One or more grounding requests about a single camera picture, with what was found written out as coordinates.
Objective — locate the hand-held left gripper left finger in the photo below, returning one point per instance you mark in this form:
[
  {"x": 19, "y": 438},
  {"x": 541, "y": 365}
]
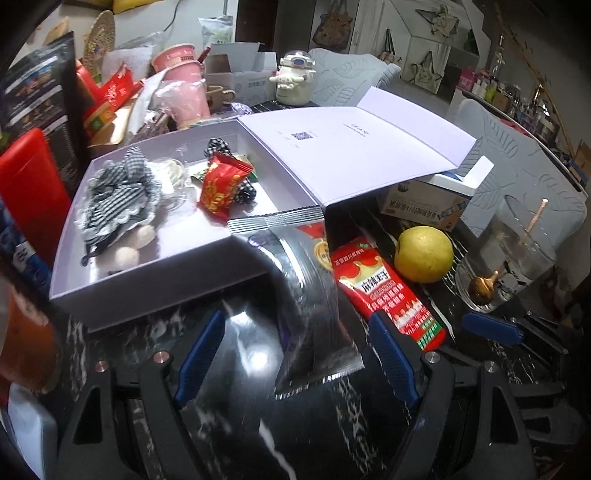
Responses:
[{"x": 201, "y": 357}]

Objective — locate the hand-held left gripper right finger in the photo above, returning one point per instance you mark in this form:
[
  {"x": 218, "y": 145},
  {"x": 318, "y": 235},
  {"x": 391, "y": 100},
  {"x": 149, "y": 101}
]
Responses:
[{"x": 395, "y": 360}]

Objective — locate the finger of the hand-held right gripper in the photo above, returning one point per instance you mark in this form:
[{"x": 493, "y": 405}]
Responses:
[
  {"x": 491, "y": 327},
  {"x": 540, "y": 393}
]

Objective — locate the silver foil bag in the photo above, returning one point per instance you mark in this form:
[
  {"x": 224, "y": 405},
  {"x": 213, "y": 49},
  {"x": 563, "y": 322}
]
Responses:
[{"x": 309, "y": 300}]

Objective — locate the red candy packet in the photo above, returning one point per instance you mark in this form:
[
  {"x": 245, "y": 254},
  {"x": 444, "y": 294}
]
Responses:
[{"x": 221, "y": 189}]

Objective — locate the gingham plush doll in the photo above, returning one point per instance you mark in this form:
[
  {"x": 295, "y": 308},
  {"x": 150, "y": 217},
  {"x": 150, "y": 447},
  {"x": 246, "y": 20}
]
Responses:
[{"x": 124, "y": 194}]

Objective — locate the white gift box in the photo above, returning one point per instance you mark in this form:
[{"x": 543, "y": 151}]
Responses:
[{"x": 369, "y": 138}]

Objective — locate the gold spoon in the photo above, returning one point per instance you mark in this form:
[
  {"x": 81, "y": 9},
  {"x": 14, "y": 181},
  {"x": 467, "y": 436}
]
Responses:
[{"x": 482, "y": 286}]

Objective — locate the red chili sauce packet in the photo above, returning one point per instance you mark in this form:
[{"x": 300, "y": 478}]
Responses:
[{"x": 383, "y": 286}]

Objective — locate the clear glass cup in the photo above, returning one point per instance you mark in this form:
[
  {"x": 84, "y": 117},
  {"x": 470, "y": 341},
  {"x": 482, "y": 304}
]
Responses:
[{"x": 531, "y": 258}]

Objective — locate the yellow pear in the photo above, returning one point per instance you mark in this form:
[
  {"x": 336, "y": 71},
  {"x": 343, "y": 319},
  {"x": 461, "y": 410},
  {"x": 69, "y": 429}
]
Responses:
[{"x": 425, "y": 254}]

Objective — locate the wooden stick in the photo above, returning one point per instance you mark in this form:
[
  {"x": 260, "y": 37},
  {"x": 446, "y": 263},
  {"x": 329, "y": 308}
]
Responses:
[{"x": 533, "y": 221}]

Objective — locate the white medicine box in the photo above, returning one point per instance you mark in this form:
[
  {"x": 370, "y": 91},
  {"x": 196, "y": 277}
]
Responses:
[{"x": 415, "y": 203}]

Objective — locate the grey leaf-pattern chair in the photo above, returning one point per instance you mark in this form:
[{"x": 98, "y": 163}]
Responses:
[
  {"x": 517, "y": 157},
  {"x": 351, "y": 76}
]

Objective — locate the copper can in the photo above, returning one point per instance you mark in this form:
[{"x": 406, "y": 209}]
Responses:
[{"x": 23, "y": 332}]

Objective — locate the clear snack packet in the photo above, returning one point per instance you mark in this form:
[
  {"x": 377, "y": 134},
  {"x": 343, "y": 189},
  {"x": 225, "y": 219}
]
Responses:
[{"x": 173, "y": 170}]

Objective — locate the blue tube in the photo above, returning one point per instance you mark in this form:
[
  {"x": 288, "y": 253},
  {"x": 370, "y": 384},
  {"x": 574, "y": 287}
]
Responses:
[{"x": 21, "y": 249}]

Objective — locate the row of cosmetic bottles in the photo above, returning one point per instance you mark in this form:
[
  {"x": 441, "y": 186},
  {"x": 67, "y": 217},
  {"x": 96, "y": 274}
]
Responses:
[{"x": 508, "y": 101}]

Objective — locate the red canister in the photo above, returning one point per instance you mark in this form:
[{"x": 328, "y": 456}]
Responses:
[{"x": 32, "y": 184}]

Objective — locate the purple wrapper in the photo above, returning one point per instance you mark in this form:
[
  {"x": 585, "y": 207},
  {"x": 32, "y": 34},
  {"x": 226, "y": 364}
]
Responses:
[{"x": 241, "y": 109}]

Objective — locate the plastic-wrapped pink cup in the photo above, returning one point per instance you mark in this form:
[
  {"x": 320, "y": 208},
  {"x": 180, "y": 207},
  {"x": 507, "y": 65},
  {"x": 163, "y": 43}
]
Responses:
[{"x": 182, "y": 104}]

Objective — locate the beige mug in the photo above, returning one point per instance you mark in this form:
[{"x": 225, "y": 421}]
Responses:
[{"x": 219, "y": 97}]

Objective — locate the red snack packet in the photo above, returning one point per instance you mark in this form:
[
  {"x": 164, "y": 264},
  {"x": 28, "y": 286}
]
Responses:
[{"x": 120, "y": 87}]

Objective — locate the white cardboard box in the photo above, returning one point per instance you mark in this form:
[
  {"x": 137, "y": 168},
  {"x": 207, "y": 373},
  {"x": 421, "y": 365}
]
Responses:
[{"x": 244, "y": 78}]

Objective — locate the white character ceramic jar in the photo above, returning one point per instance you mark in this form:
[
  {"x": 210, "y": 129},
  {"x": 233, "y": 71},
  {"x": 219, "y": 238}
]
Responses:
[{"x": 293, "y": 78}]

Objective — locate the white paper sheet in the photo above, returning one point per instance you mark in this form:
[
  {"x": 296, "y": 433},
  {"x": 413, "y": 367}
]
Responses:
[{"x": 127, "y": 60}]

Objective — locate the white star tote bag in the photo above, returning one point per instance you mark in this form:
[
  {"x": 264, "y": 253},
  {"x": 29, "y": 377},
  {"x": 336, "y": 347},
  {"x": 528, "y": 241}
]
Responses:
[{"x": 438, "y": 21}]

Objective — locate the black stand-up pouch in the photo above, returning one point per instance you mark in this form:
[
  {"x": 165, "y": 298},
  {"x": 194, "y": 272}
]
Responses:
[{"x": 37, "y": 92}]

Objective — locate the green and white snack bag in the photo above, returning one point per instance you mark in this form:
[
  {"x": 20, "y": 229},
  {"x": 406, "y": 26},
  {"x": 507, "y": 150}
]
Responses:
[{"x": 217, "y": 32}]

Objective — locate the round woven straw mat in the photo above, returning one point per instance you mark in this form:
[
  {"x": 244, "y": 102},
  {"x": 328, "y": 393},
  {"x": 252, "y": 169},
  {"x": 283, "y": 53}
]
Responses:
[{"x": 99, "y": 37}]

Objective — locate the brown tote bag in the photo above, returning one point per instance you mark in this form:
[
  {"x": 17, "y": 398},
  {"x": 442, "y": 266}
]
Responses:
[{"x": 332, "y": 27}]

